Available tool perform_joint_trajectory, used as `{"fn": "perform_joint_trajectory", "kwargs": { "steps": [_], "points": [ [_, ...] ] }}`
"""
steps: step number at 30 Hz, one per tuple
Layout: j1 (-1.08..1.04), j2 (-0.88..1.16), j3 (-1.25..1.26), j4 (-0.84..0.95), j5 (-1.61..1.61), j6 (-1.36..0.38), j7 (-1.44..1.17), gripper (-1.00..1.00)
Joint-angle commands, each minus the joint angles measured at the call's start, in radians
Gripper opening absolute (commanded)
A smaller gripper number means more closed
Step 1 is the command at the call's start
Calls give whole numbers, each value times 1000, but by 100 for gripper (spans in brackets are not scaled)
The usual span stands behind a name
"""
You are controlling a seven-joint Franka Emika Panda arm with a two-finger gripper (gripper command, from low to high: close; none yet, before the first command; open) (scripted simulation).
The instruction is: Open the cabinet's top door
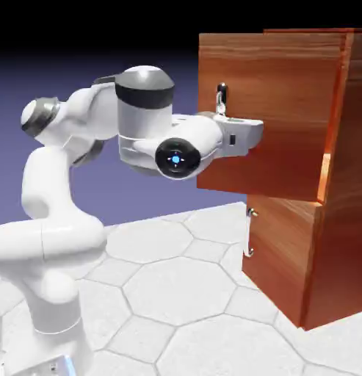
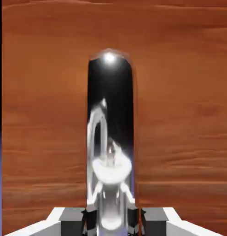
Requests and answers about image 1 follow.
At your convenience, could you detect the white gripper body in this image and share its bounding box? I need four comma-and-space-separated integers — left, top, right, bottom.
212, 112, 264, 151

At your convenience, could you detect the dark metal door handle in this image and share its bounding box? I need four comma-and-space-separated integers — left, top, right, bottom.
215, 82, 229, 116

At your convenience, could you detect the large wooden cabinet door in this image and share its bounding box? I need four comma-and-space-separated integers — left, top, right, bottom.
196, 32, 351, 204

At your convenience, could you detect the wooden cabinet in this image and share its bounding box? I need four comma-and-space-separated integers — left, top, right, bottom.
241, 28, 362, 332

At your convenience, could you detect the small wooden cabinet door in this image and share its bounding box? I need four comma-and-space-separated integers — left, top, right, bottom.
241, 194, 323, 329

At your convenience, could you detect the silver metal door handle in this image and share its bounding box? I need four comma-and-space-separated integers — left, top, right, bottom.
242, 207, 259, 259

